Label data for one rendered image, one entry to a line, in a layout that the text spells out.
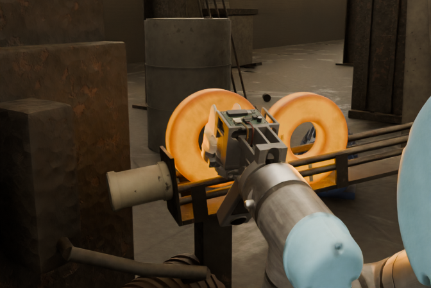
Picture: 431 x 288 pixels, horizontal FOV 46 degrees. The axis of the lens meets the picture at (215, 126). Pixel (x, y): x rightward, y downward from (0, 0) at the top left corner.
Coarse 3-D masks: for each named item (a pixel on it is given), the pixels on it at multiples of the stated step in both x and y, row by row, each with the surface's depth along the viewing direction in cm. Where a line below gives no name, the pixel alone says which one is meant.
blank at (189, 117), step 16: (192, 96) 76; (208, 96) 76; (224, 96) 76; (240, 96) 77; (176, 112) 76; (192, 112) 75; (208, 112) 76; (176, 128) 75; (192, 128) 76; (176, 144) 75; (192, 144) 76; (176, 160) 76; (192, 160) 76; (192, 176) 77; (208, 176) 78
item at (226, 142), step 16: (224, 112) 67; (240, 112) 66; (256, 112) 68; (224, 128) 64; (240, 128) 63; (256, 128) 63; (272, 128) 66; (224, 144) 64; (240, 144) 64; (256, 144) 59; (272, 144) 60; (224, 160) 65; (240, 160) 65; (256, 160) 59; (272, 160) 62; (224, 176) 67; (240, 192) 61
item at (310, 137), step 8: (312, 128) 273; (304, 136) 273; (312, 136) 251; (352, 144) 259; (304, 152) 243; (320, 192) 243; (328, 192) 242; (336, 192) 243; (344, 192) 253; (352, 192) 252
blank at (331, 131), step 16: (288, 96) 81; (304, 96) 80; (320, 96) 81; (272, 112) 80; (288, 112) 80; (304, 112) 80; (320, 112) 81; (336, 112) 82; (288, 128) 80; (320, 128) 83; (336, 128) 83; (288, 144) 81; (320, 144) 84; (336, 144) 84; (288, 160) 81; (320, 176) 84
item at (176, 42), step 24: (144, 24) 332; (168, 24) 312; (192, 24) 310; (216, 24) 317; (168, 48) 315; (192, 48) 313; (216, 48) 320; (168, 72) 319; (192, 72) 316; (216, 72) 323; (168, 96) 322; (168, 120) 326
